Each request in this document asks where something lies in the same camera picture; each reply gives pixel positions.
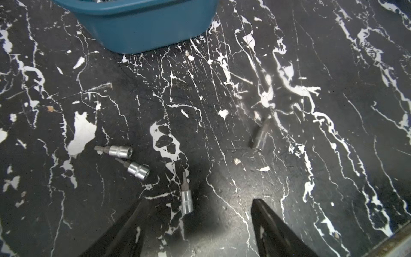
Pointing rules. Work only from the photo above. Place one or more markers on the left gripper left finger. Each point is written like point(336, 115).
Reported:
point(123, 239)

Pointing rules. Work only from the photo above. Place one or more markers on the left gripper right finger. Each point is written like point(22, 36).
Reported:
point(274, 238)

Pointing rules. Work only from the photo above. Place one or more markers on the silver bit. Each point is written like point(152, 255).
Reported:
point(123, 152)

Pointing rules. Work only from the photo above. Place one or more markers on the teal plastic storage box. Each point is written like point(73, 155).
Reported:
point(132, 27)

